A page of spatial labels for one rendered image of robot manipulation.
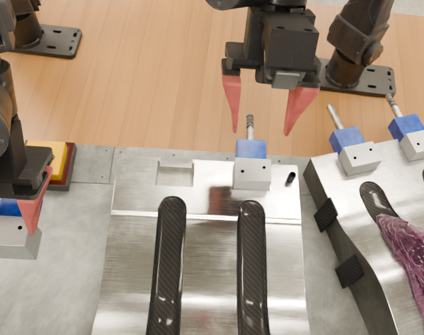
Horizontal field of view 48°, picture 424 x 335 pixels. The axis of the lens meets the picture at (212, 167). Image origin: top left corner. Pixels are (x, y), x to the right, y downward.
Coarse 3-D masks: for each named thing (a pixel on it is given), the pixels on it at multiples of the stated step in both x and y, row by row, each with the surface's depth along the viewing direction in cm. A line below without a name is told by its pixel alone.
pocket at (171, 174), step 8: (160, 168) 70; (168, 168) 70; (176, 168) 70; (184, 168) 70; (192, 168) 70; (160, 176) 70; (168, 176) 70; (176, 176) 70; (184, 176) 70; (192, 176) 70; (160, 184) 69; (168, 184) 69; (176, 184) 69; (184, 184) 70; (192, 184) 70
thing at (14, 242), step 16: (0, 208) 57; (16, 208) 57; (0, 224) 55; (16, 224) 55; (0, 240) 54; (16, 240) 54; (32, 240) 56; (0, 256) 57; (16, 256) 57; (32, 256) 57
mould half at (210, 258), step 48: (144, 192) 66; (192, 192) 66; (240, 192) 66; (288, 192) 67; (144, 240) 63; (192, 240) 63; (288, 240) 64; (144, 288) 60; (192, 288) 60; (288, 288) 61
